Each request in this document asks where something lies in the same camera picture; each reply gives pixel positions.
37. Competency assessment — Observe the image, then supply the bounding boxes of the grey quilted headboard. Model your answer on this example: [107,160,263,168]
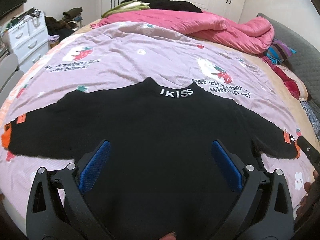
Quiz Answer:
[257,12,319,104]

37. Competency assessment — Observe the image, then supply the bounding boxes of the grey chair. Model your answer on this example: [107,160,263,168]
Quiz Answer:
[0,54,24,107]

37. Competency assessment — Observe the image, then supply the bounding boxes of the black clothes on bed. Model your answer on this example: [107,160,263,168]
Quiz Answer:
[121,0,202,13]

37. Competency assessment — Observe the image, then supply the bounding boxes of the dark clothes pile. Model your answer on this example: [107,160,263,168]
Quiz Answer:
[44,7,83,41]

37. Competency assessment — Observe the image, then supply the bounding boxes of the beige bed sheet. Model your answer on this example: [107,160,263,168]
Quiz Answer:
[191,38,319,144]

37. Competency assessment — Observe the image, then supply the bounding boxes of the striped colourful pillow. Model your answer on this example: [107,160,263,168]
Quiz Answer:
[264,38,296,64]

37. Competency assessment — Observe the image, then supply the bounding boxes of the black IKISS sweater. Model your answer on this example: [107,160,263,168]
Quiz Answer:
[2,78,299,239]

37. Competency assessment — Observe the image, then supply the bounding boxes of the right hand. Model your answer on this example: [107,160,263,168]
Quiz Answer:
[296,170,319,219]

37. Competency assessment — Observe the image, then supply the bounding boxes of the white drawer cabinet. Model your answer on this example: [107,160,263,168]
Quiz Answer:
[2,11,50,72]

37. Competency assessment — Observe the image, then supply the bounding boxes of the pink strawberry bed sheet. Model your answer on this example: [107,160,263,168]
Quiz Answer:
[0,21,313,221]

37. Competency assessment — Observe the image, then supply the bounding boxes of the pink quilt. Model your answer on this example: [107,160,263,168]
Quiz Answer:
[91,9,274,55]

